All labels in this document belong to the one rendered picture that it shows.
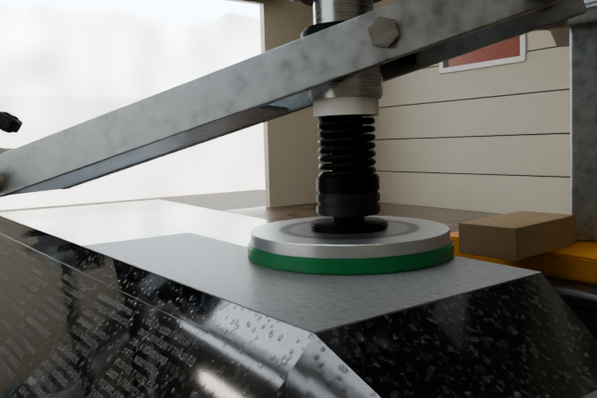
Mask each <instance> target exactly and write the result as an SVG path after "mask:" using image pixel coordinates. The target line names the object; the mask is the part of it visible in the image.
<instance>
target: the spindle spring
mask: <svg viewBox="0 0 597 398"><path fill-rule="evenodd" d="M355 116H368V115H325V116H317V120H318V121H320V122H322V123H319V124H318V125H317V127H318V129H320V130H322V131H319V132H318V137H320V138H322V139H320V140H318V144H319V146H323V147H320V148H319V149H318V153H320V154H323V155H321V156H319V158H318V160H319V162H322V164H320V165H319V169H320V170H337V169H350V168H360V167H363V169H360V170H351V171H323V172H320V173H319V176H324V177H351V176H365V175H371V174H373V173H374V172H376V168H375V167H374V166H372V165H374V164H375V163H376V160H375V159H373V158H371V157H373V156H375V155H376V152H375V151H374V150H369V149H373V148H374V147H375V146H376V144H375V143H374V142H371V141H372V140H374V139H375V138H376V136H375V135H374V134H369V133H367V132H374V131H375V130H376V129H375V127H374V126H372V125H364V124H373V123H375V119H374V118H372V117H363V118H355V119H344V120H334V121H330V119H335V118H343V117H355ZM352 125H362V127H352V128H341V129H332V130H330V128H332V127H341V126H352ZM357 133H362V135H357V136H346V137H336V138H331V137H330V136H336V135H347V134H357ZM355 142H363V144H355V145H344V146H333V147H331V146H330V145H333V144H344V143H355ZM359 150H363V152H359V153H349V154H337V155H331V154H330V153H337V152H348V151H359ZM356 159H363V161H357V162H346V163H330V162H334V161H346V160H356Z"/></svg>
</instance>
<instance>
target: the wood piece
mask: <svg viewBox="0 0 597 398"><path fill-rule="evenodd" d="M573 243H576V216H575V215H573V214H560V213H548V212H535V211H516V212H511V213H507V214H502V215H497V216H492V217H487V218H483V219H474V220H469V221H465V222H460V223H458V245H459V253H463V254H469V255H475V256H482V257H488V258H494V259H506V260H512V261H517V260H520V259H525V258H528V257H532V256H535V255H538V254H541V253H544V252H547V251H552V250H555V249H559V248H561V247H564V246H568V245H571V244H573Z"/></svg>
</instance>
